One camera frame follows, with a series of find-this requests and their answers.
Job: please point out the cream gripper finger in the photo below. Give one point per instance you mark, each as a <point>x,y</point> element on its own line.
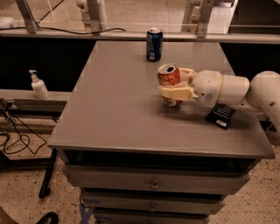
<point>186,76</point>
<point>180,92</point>

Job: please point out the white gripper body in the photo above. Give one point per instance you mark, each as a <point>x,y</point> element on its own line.
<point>208,86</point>

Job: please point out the red coke can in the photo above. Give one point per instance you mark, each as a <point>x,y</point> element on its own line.
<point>169,75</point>

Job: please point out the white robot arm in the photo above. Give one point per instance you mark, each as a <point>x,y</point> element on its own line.
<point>260,94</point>

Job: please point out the blue soda can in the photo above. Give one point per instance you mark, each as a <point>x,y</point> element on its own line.
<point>154,41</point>

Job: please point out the dark blue snack packet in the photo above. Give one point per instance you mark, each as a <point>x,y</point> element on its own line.
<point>220,115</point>

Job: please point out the grey drawer cabinet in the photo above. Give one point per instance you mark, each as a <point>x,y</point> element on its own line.
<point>116,117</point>

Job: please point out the top drawer with knob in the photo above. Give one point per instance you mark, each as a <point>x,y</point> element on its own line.
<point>157,180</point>

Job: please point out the drawer with knob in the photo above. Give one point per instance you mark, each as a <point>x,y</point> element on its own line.
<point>157,180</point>
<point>152,203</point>

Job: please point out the middle drawer with knob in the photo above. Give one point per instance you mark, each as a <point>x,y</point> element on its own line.
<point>152,203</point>

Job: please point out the white pump sanitizer bottle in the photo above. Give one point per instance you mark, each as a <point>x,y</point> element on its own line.
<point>38,85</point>

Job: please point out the bottom drawer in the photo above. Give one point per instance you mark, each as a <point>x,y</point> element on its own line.
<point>124,216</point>

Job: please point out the black stand leg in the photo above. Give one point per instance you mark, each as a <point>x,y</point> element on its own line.
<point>45,190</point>

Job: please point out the black shoe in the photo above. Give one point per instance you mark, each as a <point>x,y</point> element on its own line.
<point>49,218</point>

